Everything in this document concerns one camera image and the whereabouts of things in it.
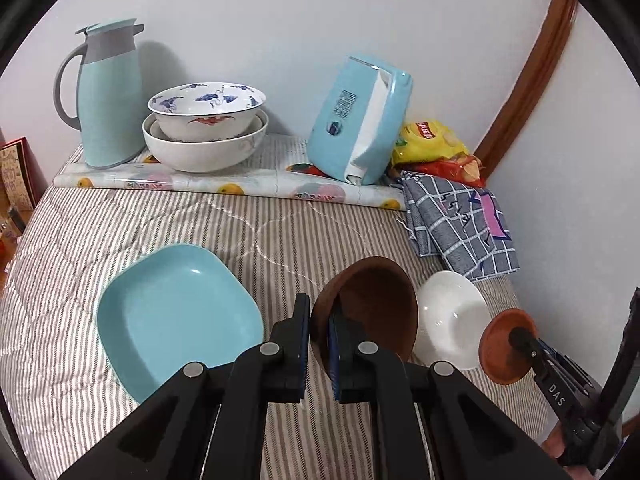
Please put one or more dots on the person's right hand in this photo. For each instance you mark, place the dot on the person's right hand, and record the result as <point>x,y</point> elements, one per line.
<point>552,442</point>

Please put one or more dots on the large white porcelain bowl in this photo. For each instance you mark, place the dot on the large white porcelain bowl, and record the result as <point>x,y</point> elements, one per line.
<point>205,155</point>

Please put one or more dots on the yellow chip bag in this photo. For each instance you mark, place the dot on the yellow chip bag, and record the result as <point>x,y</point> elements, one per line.
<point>427,137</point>

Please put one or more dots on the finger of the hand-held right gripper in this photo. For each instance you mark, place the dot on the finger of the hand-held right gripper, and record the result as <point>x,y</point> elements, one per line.
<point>565,362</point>
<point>550,385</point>

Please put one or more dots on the light blue tissue pack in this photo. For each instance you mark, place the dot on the light blue tissue pack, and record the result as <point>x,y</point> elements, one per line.
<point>350,125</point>

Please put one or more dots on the brown wooden door frame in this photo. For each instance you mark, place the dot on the brown wooden door frame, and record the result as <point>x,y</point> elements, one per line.
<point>530,85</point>

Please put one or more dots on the brown patterned box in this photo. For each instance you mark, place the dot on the brown patterned box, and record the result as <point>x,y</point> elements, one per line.
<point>15,175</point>

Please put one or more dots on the rolled fruit-print plastic sheet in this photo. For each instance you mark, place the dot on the rolled fruit-print plastic sheet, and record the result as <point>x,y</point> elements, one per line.
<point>225,185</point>

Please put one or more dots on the blue square plate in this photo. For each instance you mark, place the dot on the blue square plate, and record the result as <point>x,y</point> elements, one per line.
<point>175,320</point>

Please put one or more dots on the striped quilted tablecloth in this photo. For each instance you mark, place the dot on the striped quilted tablecloth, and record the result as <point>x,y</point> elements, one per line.
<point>200,230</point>

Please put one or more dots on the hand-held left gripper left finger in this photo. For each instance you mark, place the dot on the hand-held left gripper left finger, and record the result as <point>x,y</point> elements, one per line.
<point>302,350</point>

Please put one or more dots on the light blue thermos jug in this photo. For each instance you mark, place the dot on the light blue thermos jug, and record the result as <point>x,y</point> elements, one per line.
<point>102,100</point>

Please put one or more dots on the small brown bowl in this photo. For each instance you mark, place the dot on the small brown bowl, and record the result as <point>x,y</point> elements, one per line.
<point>500,360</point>
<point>372,305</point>

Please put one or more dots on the blue patterned porcelain bowl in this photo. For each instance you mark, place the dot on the blue patterned porcelain bowl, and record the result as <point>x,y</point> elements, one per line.
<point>207,107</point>

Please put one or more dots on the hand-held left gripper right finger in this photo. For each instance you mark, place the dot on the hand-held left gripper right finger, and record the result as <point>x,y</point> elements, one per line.
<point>336,360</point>

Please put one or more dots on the grey checked cloth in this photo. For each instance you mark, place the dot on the grey checked cloth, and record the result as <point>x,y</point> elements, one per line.
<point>460,225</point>

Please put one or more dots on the red chip bag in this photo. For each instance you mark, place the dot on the red chip bag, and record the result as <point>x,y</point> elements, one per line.
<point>457,169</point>

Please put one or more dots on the white bowl with grey pattern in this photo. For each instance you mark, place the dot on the white bowl with grey pattern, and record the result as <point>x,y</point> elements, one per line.
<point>450,320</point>

